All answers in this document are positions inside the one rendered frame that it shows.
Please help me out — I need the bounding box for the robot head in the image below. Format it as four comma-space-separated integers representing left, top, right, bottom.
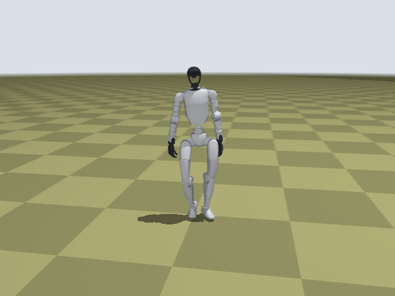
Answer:
187, 67, 201, 91

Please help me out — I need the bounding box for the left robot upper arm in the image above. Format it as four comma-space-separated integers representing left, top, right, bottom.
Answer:
207, 90, 221, 120

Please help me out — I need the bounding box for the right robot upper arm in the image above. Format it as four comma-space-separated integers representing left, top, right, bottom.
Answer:
172, 92, 184, 123

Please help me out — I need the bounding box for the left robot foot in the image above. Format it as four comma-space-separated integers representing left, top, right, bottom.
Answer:
201, 206, 215, 219

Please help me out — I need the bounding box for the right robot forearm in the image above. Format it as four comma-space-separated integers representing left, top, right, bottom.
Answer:
168, 115, 178, 142

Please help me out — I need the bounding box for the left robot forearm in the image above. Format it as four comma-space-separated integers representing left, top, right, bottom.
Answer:
214, 116, 223, 140

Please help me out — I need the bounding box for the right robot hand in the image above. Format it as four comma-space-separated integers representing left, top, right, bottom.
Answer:
168, 138, 178, 158

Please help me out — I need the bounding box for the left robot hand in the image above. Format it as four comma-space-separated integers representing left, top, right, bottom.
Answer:
216, 135, 223, 157

